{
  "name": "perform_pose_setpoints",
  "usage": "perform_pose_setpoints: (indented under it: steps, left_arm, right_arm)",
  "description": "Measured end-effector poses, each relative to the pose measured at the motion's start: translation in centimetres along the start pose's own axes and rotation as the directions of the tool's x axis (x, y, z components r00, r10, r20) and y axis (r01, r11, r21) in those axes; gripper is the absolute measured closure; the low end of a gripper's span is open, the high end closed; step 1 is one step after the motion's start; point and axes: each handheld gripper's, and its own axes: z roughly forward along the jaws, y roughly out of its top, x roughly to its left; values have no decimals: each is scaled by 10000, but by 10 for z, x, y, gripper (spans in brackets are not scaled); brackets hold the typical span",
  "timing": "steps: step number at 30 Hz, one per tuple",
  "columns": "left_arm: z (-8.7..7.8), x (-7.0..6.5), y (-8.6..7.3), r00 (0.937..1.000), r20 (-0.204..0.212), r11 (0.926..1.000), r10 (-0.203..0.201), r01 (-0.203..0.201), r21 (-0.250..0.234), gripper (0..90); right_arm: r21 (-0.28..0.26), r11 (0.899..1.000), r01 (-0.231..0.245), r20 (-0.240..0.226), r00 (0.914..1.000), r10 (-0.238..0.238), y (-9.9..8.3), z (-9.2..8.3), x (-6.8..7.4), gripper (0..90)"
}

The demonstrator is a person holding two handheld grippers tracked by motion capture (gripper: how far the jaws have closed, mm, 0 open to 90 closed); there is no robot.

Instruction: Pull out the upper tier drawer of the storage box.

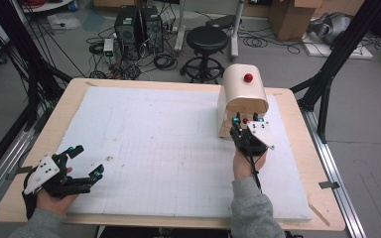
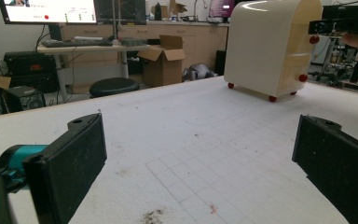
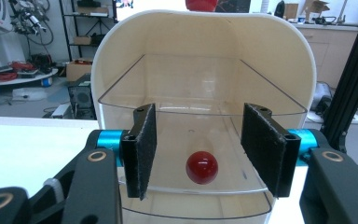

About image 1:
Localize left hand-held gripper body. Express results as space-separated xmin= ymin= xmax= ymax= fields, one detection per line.
xmin=23 ymin=153 xmax=92 ymax=199

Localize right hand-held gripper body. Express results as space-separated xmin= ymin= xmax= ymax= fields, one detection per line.
xmin=229 ymin=120 xmax=276 ymax=157

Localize wooden bread box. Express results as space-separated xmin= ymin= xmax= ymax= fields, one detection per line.
xmin=216 ymin=62 xmax=270 ymax=141

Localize person's right hand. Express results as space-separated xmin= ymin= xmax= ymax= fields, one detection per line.
xmin=232 ymin=146 xmax=268 ymax=181

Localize person's left hand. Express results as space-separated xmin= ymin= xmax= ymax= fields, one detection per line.
xmin=35 ymin=167 xmax=79 ymax=217

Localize white foam board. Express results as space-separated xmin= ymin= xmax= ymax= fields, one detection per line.
xmin=57 ymin=86 xmax=313 ymax=222

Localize black round stool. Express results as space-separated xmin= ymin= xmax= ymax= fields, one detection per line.
xmin=180 ymin=25 xmax=229 ymax=85

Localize black metal stand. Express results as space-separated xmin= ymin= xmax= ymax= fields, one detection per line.
xmin=0 ymin=0 xmax=73 ymax=132
xmin=290 ymin=0 xmax=381 ymax=145

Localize white stand legs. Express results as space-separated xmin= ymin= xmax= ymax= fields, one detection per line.
xmin=174 ymin=0 xmax=246 ymax=61

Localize white flat board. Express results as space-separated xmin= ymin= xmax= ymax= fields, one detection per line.
xmin=301 ymin=32 xmax=375 ymax=60

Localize brown cardboard box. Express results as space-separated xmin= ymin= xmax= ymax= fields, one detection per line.
xmin=267 ymin=0 xmax=323 ymax=43

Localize small white power box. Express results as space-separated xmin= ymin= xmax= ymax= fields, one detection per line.
xmin=102 ymin=38 xmax=115 ymax=58

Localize grey silver bag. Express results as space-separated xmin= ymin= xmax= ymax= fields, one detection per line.
xmin=308 ymin=12 xmax=354 ymax=46

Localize black computer tower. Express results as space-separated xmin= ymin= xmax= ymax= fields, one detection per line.
xmin=140 ymin=5 xmax=165 ymax=55
xmin=113 ymin=5 xmax=141 ymax=60

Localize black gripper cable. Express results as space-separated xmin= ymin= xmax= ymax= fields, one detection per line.
xmin=247 ymin=145 xmax=264 ymax=194

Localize black wrist strap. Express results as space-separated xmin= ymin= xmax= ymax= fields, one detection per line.
xmin=21 ymin=167 xmax=45 ymax=221

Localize aluminium rail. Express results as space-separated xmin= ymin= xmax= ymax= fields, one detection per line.
xmin=0 ymin=127 xmax=38 ymax=217
xmin=300 ymin=107 xmax=367 ymax=238

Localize tangle of black floor cables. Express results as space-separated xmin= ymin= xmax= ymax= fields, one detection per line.
xmin=85 ymin=26 xmax=180 ymax=81

